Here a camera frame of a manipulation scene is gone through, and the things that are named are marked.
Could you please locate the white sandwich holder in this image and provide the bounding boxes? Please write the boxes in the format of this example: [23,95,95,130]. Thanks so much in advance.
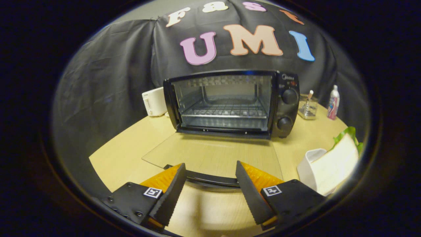
[297,148,328,192]

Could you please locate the black toaster oven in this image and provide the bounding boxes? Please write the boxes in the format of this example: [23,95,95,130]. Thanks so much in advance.
[142,69,300,189]

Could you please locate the white bread toaster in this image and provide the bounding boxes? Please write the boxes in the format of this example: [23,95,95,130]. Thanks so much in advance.
[142,87,168,117]

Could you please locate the white pink spray bottle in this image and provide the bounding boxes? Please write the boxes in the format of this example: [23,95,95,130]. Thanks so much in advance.
[327,85,340,120]

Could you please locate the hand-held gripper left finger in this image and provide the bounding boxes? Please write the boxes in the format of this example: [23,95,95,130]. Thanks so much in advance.
[102,163,186,231]

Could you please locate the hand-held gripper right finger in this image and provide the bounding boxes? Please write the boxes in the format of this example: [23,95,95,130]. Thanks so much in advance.
[235,161,326,231]

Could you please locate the lettuce sandwich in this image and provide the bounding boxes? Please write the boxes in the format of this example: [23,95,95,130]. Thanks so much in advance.
[311,127,363,196]

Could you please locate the black backdrop cloth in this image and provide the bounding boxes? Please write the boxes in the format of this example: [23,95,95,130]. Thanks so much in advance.
[53,0,369,198]

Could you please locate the clear wire mesh holder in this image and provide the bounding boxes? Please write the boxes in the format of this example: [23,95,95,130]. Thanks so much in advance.
[298,94,319,120]

